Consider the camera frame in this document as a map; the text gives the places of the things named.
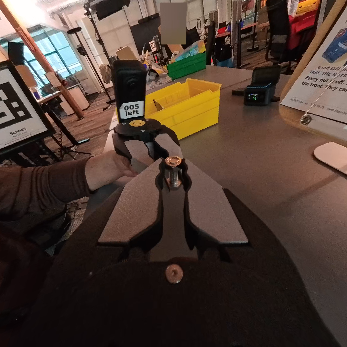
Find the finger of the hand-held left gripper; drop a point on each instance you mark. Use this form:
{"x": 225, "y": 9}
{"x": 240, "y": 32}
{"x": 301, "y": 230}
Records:
{"x": 169, "y": 147}
{"x": 138, "y": 151}

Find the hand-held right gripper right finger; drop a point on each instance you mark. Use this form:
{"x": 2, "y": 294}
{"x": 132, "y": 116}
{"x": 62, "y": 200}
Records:
{"x": 214, "y": 214}

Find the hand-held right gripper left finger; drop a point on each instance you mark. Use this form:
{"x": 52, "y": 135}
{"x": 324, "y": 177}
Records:
{"x": 135, "y": 211}

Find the silver hex bolt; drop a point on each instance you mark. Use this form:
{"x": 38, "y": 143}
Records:
{"x": 173, "y": 161}

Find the yellow plastic bin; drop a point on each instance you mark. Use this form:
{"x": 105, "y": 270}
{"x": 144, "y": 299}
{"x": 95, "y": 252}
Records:
{"x": 189, "y": 108}

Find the person's left forearm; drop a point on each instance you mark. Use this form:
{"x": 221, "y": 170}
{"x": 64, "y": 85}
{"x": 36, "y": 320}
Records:
{"x": 40, "y": 189}

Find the metal screw eye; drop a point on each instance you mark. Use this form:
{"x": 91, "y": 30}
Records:
{"x": 305, "y": 119}

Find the person's left hand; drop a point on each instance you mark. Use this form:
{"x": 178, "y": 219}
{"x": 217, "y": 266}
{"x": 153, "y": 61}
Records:
{"x": 108, "y": 168}

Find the printed marker tag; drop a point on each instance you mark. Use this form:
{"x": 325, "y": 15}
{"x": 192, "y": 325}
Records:
{"x": 154, "y": 46}

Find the white cabinet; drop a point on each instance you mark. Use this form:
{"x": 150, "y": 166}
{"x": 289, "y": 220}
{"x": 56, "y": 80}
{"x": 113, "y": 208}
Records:
{"x": 80, "y": 99}

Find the green plastic bin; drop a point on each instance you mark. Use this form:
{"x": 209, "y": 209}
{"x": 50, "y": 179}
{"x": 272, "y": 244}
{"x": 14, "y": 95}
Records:
{"x": 187, "y": 66}

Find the black light stand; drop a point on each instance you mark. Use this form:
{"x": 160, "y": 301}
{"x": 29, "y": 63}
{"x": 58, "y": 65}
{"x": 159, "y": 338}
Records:
{"x": 95, "y": 29}

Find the colourful packets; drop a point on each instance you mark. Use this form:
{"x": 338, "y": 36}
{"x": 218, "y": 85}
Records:
{"x": 192, "y": 50}

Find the black sign easel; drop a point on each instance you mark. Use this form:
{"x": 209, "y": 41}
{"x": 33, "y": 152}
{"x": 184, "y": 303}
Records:
{"x": 67, "y": 141}

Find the black floor lamp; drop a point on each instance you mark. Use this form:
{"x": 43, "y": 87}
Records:
{"x": 74, "y": 30}

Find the black softbox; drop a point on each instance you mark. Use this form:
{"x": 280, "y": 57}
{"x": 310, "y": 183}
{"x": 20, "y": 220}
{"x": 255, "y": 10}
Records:
{"x": 111, "y": 8}

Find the large window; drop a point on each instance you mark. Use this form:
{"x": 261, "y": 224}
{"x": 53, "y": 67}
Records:
{"x": 54, "y": 51}

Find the desk with black legs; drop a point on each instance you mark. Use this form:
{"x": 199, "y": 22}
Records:
{"x": 51, "y": 108}

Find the small black block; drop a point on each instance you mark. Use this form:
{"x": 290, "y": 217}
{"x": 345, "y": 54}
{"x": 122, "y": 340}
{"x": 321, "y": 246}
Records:
{"x": 237, "y": 91}

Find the black device with display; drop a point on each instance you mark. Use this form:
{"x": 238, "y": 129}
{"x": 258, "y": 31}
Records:
{"x": 264, "y": 81}

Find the framed code sign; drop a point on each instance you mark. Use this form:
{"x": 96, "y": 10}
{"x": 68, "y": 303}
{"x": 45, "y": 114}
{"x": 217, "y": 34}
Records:
{"x": 16, "y": 108}

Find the wooden sign board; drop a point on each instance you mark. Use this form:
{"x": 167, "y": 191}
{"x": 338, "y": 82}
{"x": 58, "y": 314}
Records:
{"x": 287, "y": 113}

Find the white monitor stand base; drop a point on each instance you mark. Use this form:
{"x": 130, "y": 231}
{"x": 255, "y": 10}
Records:
{"x": 330, "y": 156}

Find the person's torso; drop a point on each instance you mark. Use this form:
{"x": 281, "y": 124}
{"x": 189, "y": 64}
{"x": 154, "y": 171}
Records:
{"x": 19, "y": 271}

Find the white instruction sheet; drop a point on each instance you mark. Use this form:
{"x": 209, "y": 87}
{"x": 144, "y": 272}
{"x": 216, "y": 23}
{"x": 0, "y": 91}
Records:
{"x": 325, "y": 81}

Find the red storage bins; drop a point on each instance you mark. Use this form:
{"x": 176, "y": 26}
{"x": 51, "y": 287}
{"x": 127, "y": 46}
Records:
{"x": 303, "y": 24}

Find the black wall screen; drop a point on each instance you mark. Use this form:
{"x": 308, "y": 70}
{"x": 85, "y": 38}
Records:
{"x": 143, "y": 32}

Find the wooden post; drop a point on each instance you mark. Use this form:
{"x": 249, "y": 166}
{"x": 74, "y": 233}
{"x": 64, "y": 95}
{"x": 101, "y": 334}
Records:
{"x": 40, "y": 57}

